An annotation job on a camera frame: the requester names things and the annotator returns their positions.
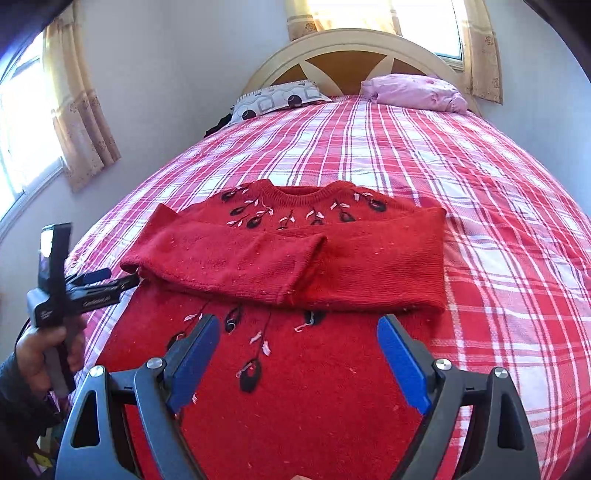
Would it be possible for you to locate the pink pillow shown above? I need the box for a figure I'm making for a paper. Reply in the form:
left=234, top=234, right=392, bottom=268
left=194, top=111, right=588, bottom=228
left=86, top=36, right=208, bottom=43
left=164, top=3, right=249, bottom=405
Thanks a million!
left=360, top=74, right=469, bottom=115

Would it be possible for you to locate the window behind headboard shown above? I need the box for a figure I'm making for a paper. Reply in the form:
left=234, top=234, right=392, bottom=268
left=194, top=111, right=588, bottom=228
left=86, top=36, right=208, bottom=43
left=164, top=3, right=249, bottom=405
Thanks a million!
left=307, top=0, right=465, bottom=63

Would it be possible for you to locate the grey patterned pillow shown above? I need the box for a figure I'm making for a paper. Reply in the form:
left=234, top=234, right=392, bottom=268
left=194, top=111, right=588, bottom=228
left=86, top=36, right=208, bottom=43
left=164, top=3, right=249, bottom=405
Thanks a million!
left=229, top=79, right=332, bottom=125

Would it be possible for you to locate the person's left forearm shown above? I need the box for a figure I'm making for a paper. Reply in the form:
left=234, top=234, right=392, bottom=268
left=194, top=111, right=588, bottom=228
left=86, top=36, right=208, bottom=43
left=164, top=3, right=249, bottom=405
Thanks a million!
left=0, top=354, right=63, bottom=467

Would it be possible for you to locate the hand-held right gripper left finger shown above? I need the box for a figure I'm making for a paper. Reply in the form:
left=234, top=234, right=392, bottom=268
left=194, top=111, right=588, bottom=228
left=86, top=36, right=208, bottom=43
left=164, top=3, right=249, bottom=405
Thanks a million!
left=54, top=314, right=221, bottom=480

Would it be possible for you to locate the side window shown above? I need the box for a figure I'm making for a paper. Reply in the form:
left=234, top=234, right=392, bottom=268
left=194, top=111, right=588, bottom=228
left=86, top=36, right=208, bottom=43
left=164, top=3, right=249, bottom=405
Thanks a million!
left=0, top=41, right=66, bottom=232

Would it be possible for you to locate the red plaid blanket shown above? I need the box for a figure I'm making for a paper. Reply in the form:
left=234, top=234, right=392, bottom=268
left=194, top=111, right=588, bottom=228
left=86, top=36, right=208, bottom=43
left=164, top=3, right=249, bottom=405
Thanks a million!
left=65, top=95, right=591, bottom=480

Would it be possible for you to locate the beige curtain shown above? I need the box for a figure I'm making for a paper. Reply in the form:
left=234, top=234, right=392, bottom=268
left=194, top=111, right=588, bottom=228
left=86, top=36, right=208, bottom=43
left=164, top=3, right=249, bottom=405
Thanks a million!
left=461, top=0, right=504, bottom=105
left=43, top=4, right=122, bottom=193
left=284, top=0, right=403, bottom=43

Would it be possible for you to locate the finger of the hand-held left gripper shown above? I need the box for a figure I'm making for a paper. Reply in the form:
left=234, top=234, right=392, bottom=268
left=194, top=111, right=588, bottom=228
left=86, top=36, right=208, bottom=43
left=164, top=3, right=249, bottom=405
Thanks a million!
left=109, top=273, right=140, bottom=295
left=68, top=268, right=112, bottom=285

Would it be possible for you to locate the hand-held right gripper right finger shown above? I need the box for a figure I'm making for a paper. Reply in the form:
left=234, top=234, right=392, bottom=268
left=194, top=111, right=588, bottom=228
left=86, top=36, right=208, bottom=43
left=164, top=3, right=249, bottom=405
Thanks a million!
left=376, top=314, right=541, bottom=480

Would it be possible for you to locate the cream wooden headboard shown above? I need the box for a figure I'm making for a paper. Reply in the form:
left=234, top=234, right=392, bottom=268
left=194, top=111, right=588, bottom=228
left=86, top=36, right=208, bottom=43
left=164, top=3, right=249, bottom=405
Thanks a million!
left=242, top=28, right=482, bottom=116

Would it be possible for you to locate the red knitted sweater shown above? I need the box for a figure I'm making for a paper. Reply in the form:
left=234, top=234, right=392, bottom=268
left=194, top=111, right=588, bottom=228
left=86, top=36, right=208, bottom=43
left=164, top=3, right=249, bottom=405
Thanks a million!
left=95, top=179, right=448, bottom=480

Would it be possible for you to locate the person's left hand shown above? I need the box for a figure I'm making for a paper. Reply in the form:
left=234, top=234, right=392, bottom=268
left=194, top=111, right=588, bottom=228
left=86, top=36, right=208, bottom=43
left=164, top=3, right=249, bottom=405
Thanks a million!
left=15, top=318, right=88, bottom=394

